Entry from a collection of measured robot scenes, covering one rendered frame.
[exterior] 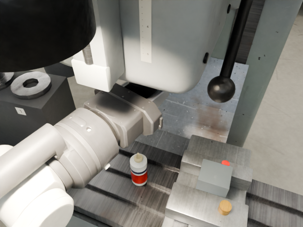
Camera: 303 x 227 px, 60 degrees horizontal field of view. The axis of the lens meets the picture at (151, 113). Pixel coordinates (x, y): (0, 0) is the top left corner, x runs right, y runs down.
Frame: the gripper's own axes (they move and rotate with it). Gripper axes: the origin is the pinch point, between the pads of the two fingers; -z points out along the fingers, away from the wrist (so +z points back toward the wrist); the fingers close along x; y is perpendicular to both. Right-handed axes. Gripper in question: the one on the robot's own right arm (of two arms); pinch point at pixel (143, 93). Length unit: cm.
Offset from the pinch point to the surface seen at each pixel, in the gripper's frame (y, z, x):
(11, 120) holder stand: 17.8, 11.4, 32.3
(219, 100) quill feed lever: -10.0, 5.0, -14.5
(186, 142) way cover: 35.2, -21.5, 0.7
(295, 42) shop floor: 121, -277, 9
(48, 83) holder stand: 10.1, 1.9, 27.0
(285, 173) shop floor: 122, -103, -36
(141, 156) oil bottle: 20.4, -0.7, 1.6
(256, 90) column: 22.0, -41.1, -10.0
